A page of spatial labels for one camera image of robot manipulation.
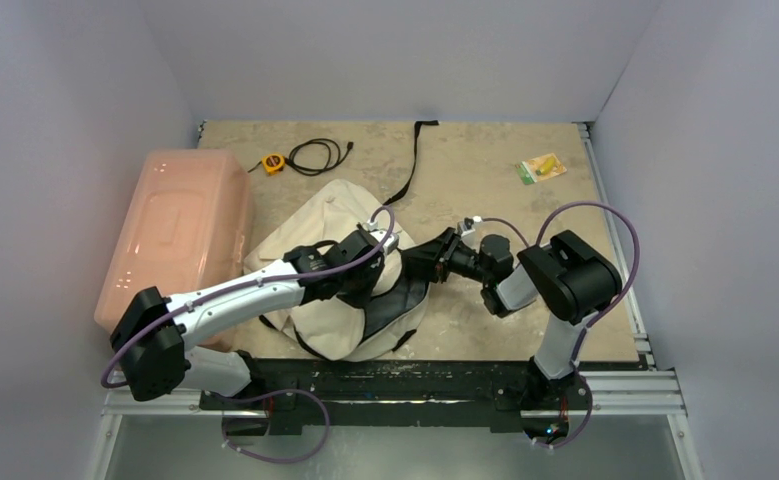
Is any black coiled cable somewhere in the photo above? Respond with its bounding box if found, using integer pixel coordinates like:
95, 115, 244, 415
286, 138, 355, 178

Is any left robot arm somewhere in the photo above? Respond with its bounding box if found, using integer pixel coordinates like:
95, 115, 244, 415
107, 226, 398, 409

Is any beige canvas backpack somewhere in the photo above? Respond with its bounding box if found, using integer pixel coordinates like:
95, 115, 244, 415
243, 179, 430, 362

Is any pink plastic storage box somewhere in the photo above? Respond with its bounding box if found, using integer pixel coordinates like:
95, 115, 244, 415
94, 149, 254, 333

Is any yellow tape measure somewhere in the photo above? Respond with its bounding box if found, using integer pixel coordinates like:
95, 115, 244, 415
261, 153, 287, 176

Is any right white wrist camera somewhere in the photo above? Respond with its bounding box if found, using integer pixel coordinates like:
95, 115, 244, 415
457, 216, 482, 245

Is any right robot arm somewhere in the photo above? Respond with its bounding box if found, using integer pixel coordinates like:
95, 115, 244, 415
401, 228, 624, 407

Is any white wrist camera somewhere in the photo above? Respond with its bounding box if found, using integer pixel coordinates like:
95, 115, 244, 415
457, 216, 482, 245
358, 221, 400, 255

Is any banana picture card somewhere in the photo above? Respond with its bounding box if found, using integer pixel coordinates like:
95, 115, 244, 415
515, 153, 567, 185

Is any black table front rail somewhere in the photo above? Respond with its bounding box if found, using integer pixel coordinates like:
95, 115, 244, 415
199, 359, 592, 443

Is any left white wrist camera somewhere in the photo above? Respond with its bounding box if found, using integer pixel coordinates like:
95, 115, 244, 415
358, 221, 400, 255

